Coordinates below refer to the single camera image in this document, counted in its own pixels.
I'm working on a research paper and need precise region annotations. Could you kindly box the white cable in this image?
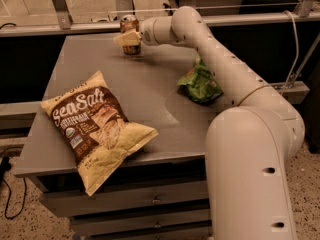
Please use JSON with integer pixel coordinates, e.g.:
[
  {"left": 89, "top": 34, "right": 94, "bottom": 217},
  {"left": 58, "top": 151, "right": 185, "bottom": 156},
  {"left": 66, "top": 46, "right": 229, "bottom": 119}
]
[{"left": 279, "top": 10, "right": 300, "bottom": 95}]

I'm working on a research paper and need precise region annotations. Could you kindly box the sea salt chips bag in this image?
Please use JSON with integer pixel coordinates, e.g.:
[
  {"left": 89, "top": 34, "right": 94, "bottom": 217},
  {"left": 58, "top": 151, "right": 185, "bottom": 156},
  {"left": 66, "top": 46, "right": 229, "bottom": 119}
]
[{"left": 41, "top": 71, "right": 158, "bottom": 196}]

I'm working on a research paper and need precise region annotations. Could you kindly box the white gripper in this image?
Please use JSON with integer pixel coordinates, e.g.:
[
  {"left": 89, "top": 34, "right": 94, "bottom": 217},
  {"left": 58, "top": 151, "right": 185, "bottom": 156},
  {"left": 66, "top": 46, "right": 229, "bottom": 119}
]
[{"left": 113, "top": 16, "right": 178, "bottom": 47}]

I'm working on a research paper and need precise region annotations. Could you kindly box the grey drawer cabinet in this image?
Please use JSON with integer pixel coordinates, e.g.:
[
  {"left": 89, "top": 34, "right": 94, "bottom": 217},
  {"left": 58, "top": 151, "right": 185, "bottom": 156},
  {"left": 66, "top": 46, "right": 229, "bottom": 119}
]
[{"left": 15, "top": 34, "right": 223, "bottom": 240}]

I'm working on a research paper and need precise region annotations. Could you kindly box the metal guard rail frame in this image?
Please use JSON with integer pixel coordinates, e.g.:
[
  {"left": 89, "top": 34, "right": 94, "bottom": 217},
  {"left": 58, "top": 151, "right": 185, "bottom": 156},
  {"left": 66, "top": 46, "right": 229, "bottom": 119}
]
[{"left": 0, "top": 0, "right": 320, "bottom": 36}]

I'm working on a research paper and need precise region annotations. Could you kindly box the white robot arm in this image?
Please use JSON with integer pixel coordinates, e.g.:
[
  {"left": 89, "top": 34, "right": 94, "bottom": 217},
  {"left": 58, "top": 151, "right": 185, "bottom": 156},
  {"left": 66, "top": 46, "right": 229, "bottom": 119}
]
[{"left": 114, "top": 6, "right": 305, "bottom": 240}]

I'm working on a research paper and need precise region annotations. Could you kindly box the green snack bag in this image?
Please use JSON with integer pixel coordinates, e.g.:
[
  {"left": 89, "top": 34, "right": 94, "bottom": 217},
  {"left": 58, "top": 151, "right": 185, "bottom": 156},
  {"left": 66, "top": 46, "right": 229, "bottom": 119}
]
[{"left": 177, "top": 56, "right": 223, "bottom": 103}]

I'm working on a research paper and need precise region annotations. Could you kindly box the orange soda can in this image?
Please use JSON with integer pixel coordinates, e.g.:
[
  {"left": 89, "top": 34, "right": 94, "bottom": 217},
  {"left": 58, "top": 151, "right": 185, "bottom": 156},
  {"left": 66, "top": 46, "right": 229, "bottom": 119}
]
[{"left": 120, "top": 15, "right": 141, "bottom": 55}]

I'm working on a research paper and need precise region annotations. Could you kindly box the black floor cable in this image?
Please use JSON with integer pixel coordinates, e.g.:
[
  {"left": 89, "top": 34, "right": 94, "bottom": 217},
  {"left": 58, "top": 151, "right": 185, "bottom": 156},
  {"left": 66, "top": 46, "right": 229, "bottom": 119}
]
[{"left": 0, "top": 146, "right": 28, "bottom": 221}]

